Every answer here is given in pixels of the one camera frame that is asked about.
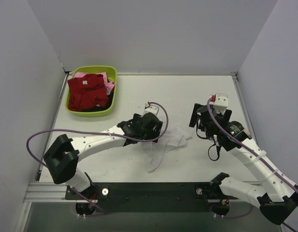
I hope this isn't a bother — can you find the pink t shirt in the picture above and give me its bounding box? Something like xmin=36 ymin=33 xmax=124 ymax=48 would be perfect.
xmin=73 ymin=71 xmax=116 ymax=107

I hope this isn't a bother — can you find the black t shirt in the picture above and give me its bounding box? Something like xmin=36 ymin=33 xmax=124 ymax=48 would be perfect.
xmin=82 ymin=72 xmax=115 ymax=112

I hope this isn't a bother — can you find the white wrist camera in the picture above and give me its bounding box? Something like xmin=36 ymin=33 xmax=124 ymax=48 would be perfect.
xmin=142 ymin=102 xmax=159 ymax=116
xmin=211 ymin=93 xmax=228 ymax=114

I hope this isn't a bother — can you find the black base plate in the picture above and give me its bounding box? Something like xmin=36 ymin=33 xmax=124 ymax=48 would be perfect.
xmin=64 ymin=182 xmax=240 ymax=213

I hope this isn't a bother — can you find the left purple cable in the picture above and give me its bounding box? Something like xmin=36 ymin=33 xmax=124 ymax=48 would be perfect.
xmin=26 ymin=101 xmax=169 ymax=216

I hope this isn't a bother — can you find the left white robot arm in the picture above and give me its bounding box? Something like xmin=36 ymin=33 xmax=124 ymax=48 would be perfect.
xmin=44 ymin=113 xmax=163 ymax=199

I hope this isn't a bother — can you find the aluminium front rail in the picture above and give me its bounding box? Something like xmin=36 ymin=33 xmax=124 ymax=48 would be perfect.
xmin=23 ymin=182 xmax=67 ymax=203

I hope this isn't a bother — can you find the white t shirt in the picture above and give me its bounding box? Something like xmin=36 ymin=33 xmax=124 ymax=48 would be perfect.
xmin=141 ymin=126 xmax=192 ymax=173

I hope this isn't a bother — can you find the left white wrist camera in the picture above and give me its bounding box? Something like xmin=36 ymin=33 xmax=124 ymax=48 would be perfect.
xmin=142 ymin=102 xmax=159 ymax=116

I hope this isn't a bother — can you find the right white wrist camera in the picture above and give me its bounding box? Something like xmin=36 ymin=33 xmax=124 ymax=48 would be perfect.
xmin=211 ymin=93 xmax=228 ymax=114

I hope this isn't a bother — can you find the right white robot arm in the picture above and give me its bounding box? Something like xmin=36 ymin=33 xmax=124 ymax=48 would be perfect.
xmin=189 ymin=103 xmax=298 ymax=225

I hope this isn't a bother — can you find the red t shirt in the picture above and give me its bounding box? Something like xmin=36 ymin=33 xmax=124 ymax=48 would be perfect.
xmin=67 ymin=73 xmax=110 ymax=112

